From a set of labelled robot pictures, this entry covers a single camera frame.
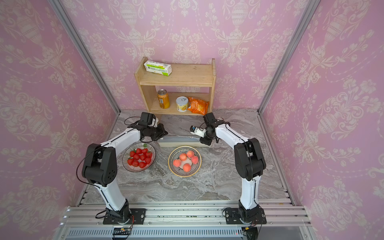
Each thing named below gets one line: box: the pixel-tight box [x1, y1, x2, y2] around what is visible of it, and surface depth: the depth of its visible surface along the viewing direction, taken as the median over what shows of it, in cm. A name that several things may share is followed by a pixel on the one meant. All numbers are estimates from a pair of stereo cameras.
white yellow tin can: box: [176, 96, 189, 113], surface depth 91 cm
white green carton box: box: [143, 60, 173, 77], surface depth 79 cm
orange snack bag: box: [187, 97, 210, 115], surface depth 90 cm
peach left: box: [173, 159, 182, 167], surface depth 91 cm
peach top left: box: [179, 153, 187, 161], surface depth 94 cm
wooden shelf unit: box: [134, 57, 216, 113], surface depth 81 cm
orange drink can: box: [157, 89, 171, 109], surface depth 89 cm
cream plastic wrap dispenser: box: [158, 136, 211, 148], surface depth 99 cm
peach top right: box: [186, 150, 195, 158], surface depth 93 cm
